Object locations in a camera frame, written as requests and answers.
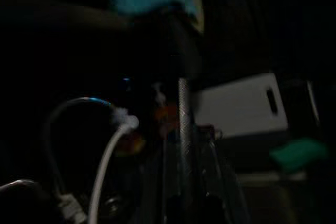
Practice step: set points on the knurled metal rod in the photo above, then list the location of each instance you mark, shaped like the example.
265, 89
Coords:
186, 129

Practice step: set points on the white cutting board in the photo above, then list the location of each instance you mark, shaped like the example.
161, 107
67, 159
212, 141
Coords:
236, 108

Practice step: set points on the green sponge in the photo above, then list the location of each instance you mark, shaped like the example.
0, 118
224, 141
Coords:
296, 155

